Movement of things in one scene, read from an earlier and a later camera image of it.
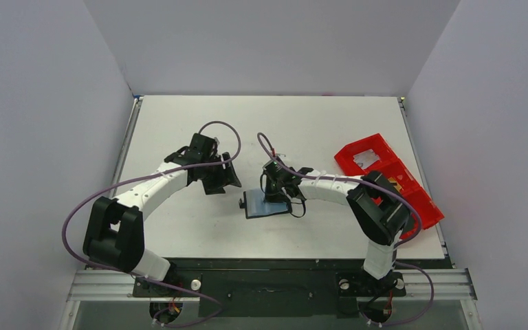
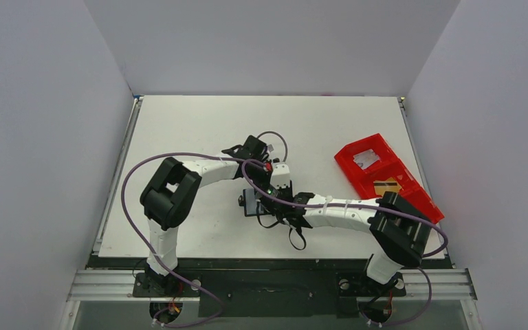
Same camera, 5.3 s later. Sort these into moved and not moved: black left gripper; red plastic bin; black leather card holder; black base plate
Moved: black left gripper
Not moved: black leather card holder; red plastic bin; black base plate
